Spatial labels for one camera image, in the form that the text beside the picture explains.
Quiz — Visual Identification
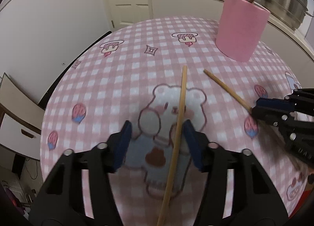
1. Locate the wooden chopstick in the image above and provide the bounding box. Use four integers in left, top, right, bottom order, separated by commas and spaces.
156, 66, 187, 226
203, 69, 252, 114

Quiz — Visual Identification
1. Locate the white kitchen counter cabinet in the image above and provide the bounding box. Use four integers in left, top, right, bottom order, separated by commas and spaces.
148, 0, 313, 62

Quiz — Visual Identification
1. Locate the pink cylindrical utensil cup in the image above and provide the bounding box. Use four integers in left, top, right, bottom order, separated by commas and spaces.
215, 0, 270, 63

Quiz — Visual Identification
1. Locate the white side cabinet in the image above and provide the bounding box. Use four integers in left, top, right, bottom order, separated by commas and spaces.
1, 74, 44, 161

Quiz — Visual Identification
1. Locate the stainless steel steamer pot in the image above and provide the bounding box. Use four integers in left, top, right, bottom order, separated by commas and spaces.
256, 0, 313, 30

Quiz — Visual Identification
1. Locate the pink checkered tablecloth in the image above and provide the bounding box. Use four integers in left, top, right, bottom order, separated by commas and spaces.
40, 16, 308, 225

